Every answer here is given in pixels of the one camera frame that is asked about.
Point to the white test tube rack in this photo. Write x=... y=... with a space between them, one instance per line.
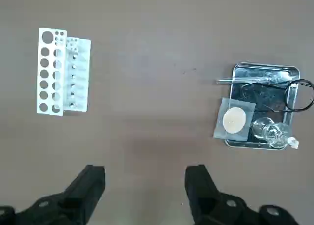
x=50 y=67

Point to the glass alcohol lamp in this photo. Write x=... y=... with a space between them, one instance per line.
x=269 y=132

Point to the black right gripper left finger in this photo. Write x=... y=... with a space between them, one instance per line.
x=81 y=193

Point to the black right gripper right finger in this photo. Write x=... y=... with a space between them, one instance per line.
x=203 y=198

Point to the stainless steel tray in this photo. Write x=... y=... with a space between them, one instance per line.
x=265 y=97

